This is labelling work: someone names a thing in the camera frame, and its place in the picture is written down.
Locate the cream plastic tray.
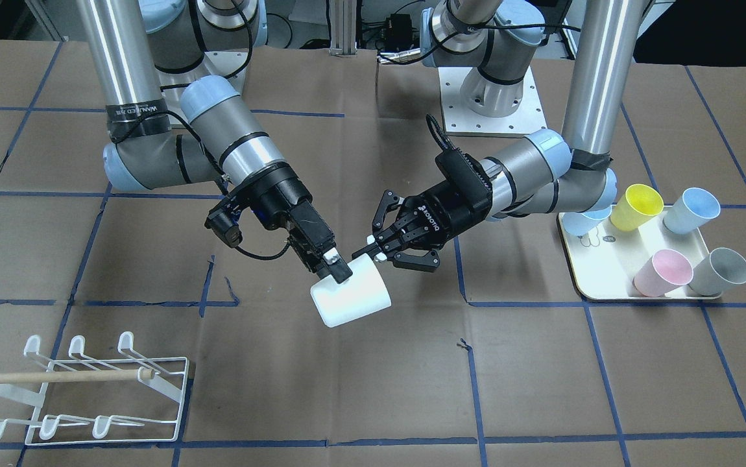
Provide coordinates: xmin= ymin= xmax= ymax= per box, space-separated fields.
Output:
xmin=557 ymin=205 xmax=709 ymax=302

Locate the white wire cup rack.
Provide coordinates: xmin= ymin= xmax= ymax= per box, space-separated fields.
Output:
xmin=0 ymin=331 xmax=190 ymax=446

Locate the grey plastic cup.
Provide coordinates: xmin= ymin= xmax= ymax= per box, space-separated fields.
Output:
xmin=688 ymin=247 xmax=746 ymax=296

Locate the white plastic cup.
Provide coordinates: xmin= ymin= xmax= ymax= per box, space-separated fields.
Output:
xmin=310 ymin=254 xmax=392 ymax=328

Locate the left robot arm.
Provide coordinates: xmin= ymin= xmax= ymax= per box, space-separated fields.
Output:
xmin=352 ymin=1 xmax=649 ymax=272

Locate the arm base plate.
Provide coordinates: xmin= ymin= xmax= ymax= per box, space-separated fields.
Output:
xmin=157 ymin=50 xmax=247 ymax=100
xmin=438 ymin=66 xmax=547 ymax=137

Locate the light blue plastic cup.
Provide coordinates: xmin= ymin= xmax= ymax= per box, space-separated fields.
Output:
xmin=562 ymin=205 xmax=612 ymax=237

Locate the yellow plastic cup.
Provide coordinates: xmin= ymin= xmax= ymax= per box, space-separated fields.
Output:
xmin=610 ymin=184 xmax=664 ymax=232

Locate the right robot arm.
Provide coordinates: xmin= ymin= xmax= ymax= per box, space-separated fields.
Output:
xmin=77 ymin=1 xmax=352 ymax=283

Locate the aluminium frame post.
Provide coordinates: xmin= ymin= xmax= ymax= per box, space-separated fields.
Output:
xmin=326 ymin=0 xmax=361 ymax=56

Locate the pink plastic cup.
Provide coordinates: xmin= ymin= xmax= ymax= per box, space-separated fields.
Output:
xmin=633 ymin=248 xmax=694 ymax=296

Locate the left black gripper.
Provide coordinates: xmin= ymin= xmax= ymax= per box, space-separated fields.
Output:
xmin=352 ymin=148 xmax=492 ymax=272

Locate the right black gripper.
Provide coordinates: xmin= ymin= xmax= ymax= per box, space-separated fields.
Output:
xmin=204 ymin=165 xmax=353 ymax=284

